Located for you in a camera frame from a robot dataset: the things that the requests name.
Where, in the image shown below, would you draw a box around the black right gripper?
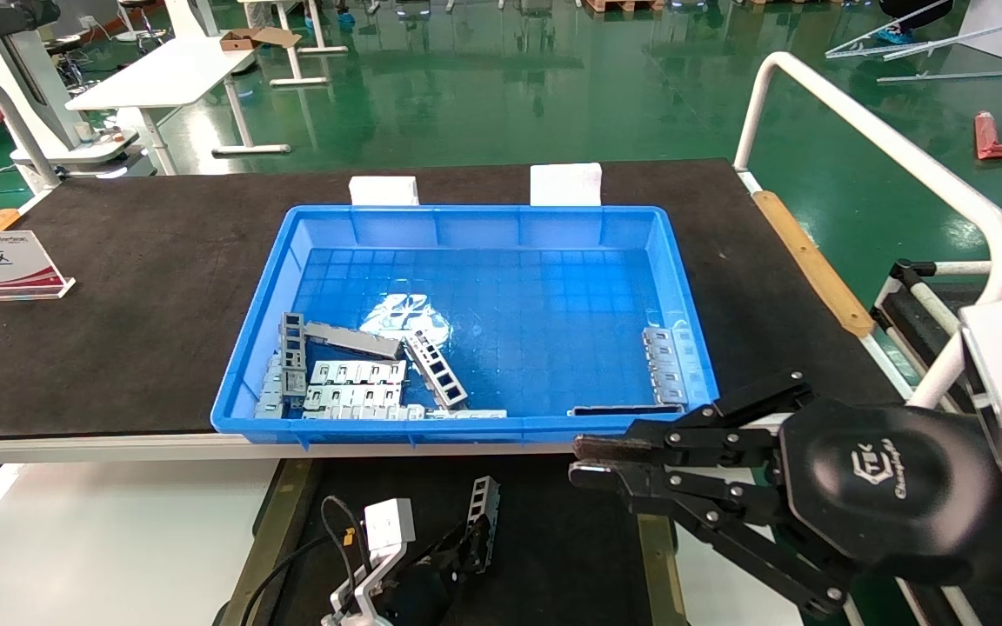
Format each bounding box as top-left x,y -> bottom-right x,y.
569,371 -> 1002,620

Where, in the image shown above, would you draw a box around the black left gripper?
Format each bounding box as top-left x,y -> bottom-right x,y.
379,519 -> 491,626

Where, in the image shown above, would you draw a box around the silver metal part square holes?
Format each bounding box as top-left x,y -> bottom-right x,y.
469,476 -> 502,572
404,332 -> 470,411

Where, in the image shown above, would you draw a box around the black container with brass edges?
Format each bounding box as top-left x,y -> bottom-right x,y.
223,454 -> 685,626

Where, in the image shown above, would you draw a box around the silver notched metal part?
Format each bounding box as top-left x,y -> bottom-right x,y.
643,328 -> 690,406

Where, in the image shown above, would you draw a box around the long silver metal part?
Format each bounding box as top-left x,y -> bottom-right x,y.
301,404 -> 506,421

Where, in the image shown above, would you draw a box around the silver slotted metal part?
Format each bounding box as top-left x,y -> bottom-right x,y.
303,385 -> 404,410
310,361 -> 408,388

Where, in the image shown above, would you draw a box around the grey clipped metal part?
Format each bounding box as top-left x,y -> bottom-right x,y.
255,352 -> 289,420

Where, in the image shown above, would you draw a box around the grey ladder-shaped metal part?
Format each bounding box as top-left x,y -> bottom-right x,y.
280,313 -> 309,405

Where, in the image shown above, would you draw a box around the crouching person in black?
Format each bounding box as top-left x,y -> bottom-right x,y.
878,0 -> 980,44

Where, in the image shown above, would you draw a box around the long wooden strip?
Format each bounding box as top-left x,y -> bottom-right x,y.
753,191 -> 874,338

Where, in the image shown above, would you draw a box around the black cart with white tube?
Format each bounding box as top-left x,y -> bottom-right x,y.
871,259 -> 1002,392

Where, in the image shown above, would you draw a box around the blue plastic bin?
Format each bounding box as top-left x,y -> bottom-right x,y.
210,205 -> 721,449

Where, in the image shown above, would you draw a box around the large white foam block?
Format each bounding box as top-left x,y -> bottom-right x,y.
530,163 -> 603,208

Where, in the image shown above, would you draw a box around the small white foam block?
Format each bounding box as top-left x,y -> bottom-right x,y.
350,176 -> 421,208

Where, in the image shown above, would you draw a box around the white tube railing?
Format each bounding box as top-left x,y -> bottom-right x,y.
732,52 -> 1002,410

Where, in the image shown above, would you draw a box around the black felt table mat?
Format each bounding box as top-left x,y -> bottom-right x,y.
0,159 -> 915,440

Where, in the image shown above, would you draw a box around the open cardboard box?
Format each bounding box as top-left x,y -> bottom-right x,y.
221,27 -> 302,51

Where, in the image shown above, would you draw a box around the white table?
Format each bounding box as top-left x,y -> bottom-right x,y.
66,35 -> 293,176

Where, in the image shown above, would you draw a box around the grey curved tube railing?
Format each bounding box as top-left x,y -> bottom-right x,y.
0,70 -> 63,194

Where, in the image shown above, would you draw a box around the white machine column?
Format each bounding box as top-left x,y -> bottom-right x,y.
0,0 -> 154,188

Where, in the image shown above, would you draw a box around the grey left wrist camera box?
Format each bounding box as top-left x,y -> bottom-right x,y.
327,498 -> 416,626

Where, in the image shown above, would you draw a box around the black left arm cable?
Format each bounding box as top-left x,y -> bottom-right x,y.
257,496 -> 371,626

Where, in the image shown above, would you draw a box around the aluminium rail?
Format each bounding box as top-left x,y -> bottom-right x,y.
878,65 -> 1002,83
879,13 -> 1002,62
825,4 -> 937,58

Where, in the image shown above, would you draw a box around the white table frame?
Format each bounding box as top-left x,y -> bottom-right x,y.
238,0 -> 350,88

